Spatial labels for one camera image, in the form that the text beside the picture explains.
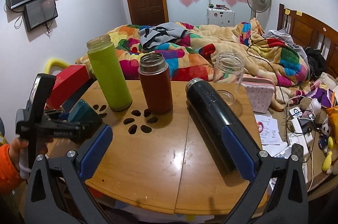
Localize white power strip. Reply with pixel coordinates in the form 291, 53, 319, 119
286, 106, 315, 158

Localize yellow foam tube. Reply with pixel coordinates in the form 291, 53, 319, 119
44, 58, 70, 74

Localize clear glass jar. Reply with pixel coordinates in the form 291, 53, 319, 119
213, 52, 245, 105

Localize green tall bottle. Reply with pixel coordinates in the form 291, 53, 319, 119
86, 35, 132, 111

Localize colourful patchwork blanket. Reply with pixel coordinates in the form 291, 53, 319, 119
75, 17, 310, 111

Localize brown wooden headboard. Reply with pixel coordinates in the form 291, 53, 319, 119
277, 4, 337, 78

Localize black clothing pile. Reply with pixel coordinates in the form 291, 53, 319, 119
305, 47, 327, 80

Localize white small cabinet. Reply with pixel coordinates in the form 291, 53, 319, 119
206, 7, 236, 27

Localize grey black garment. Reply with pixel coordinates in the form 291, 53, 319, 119
139, 22, 190, 50

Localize black thermos lying down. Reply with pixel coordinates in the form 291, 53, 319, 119
184, 77, 263, 174

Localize hand with orange sleeve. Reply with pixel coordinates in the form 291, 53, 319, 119
8, 136, 53, 171

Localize small black wall monitor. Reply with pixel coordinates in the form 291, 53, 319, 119
23, 0, 58, 32

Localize yellow plush toy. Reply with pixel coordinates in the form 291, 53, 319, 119
321, 135, 337, 175

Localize red cardboard box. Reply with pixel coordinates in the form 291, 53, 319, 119
46, 64, 90, 109

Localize pink dotted pouch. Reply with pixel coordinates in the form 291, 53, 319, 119
241, 76, 276, 114

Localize white paper sheet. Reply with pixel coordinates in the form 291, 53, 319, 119
254, 114, 282, 145

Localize dark red thermos bottle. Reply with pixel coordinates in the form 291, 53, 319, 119
138, 52, 173, 115

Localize dark teal hexagonal cup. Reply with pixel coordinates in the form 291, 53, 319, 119
67, 99, 102, 124

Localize black cable on bed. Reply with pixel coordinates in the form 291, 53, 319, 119
246, 38, 299, 119

